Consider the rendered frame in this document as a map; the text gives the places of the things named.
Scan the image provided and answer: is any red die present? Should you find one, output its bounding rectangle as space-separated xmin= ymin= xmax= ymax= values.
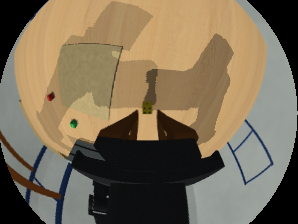
xmin=47 ymin=93 xmax=54 ymax=101

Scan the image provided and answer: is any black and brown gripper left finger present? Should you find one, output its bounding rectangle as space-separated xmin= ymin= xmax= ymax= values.
xmin=97 ymin=110 xmax=139 ymax=140

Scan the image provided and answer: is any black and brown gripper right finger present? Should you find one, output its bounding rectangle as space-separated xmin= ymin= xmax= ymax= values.
xmin=157 ymin=110 xmax=199 ymax=142

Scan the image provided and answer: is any yellow die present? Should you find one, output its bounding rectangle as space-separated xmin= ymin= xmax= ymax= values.
xmin=142 ymin=102 xmax=152 ymax=114

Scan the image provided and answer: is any green die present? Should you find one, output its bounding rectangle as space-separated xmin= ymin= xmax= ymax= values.
xmin=70 ymin=120 xmax=78 ymax=128

